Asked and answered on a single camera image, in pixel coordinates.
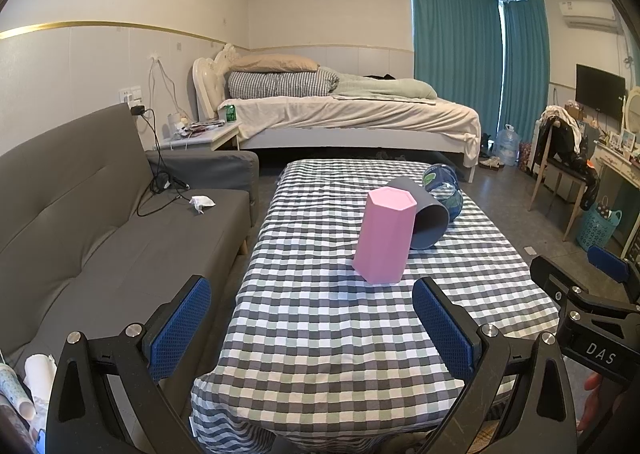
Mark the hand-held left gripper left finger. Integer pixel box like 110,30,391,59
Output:
47,275,212,454

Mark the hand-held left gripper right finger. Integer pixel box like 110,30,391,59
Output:
411,277,581,454

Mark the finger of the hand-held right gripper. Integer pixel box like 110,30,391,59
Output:
587,245,640,307
530,255,596,320

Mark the pink hexagonal cup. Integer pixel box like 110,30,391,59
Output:
352,187,418,285

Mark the grey cup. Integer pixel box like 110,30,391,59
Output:
387,175,451,251

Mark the clear blue-green cup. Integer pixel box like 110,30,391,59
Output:
421,163,465,222

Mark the person's right hand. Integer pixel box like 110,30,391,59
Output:
575,370,604,436

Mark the blue laundry basket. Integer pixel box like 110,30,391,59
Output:
577,197,623,252

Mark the wooden chair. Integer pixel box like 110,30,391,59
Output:
529,114,601,241

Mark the white dressing table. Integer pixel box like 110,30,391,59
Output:
592,134,640,255

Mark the checked tablecloth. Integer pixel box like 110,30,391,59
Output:
189,159,561,450

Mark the grey sofa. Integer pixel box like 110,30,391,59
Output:
0,103,261,375

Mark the black jacket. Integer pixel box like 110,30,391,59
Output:
532,115,601,212

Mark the large water bottle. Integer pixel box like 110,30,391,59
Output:
495,124,521,166

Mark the white jacket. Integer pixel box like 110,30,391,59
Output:
540,104,590,155

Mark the white paper roll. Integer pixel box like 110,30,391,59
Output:
24,354,57,421

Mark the oval mirror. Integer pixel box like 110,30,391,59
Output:
622,87,640,132

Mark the patterned paper roll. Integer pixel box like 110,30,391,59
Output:
0,364,37,422

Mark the black television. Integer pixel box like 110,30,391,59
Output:
575,63,627,114

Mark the white nightstand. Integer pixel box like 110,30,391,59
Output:
152,123,241,152

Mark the narrow teal curtain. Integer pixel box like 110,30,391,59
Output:
502,0,551,146

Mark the beige bed sheet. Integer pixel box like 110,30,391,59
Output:
218,95,482,161

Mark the wide teal curtain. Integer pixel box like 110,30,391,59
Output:
409,0,505,135

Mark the pale green blanket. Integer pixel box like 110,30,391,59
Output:
320,67,438,104

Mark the white bed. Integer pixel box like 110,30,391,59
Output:
192,43,482,183

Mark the white air conditioner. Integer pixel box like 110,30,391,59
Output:
559,0,621,32

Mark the striped grey quilt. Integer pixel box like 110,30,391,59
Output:
227,69,341,99

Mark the beige pillow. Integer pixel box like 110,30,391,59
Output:
227,54,321,73

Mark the black charger cable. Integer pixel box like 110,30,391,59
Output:
131,105,192,217

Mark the white cable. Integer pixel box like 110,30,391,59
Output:
148,52,193,135

